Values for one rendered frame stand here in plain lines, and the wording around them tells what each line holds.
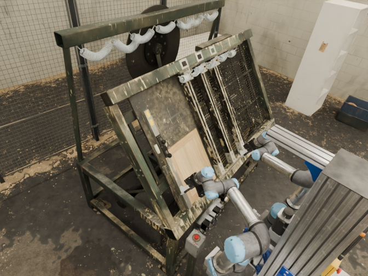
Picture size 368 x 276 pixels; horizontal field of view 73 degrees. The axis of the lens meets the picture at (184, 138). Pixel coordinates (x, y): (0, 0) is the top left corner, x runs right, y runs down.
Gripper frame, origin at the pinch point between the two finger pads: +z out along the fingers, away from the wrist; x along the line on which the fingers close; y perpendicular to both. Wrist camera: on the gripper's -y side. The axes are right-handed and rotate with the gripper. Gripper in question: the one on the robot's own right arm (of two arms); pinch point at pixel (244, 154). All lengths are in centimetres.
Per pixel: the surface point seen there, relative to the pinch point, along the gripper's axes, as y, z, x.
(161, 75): 89, -18, 37
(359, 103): -60, 79, -421
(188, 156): 28, 26, 32
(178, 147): 39, 19, 39
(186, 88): 78, -2, 9
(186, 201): -3, 37, 53
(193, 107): 63, 8, 8
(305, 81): 39, 94, -347
